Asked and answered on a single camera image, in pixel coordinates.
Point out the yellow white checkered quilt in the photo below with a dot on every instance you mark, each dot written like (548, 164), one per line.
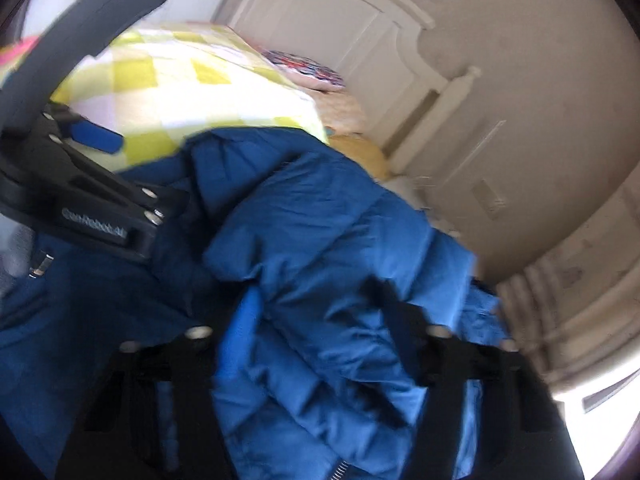
(155, 85)

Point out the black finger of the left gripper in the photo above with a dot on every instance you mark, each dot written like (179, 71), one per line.
(94, 136)

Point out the beige curtain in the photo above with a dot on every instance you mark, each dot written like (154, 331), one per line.
(575, 311)

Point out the white bed headboard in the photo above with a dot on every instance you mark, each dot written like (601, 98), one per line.
(374, 46)

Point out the blue red patterned pillow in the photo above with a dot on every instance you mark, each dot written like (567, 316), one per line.
(305, 72)

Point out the blue puffer jacket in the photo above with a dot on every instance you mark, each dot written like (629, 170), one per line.
(322, 386)

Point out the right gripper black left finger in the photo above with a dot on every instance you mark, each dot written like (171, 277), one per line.
(150, 415)

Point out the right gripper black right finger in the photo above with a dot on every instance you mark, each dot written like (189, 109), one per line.
(485, 406)

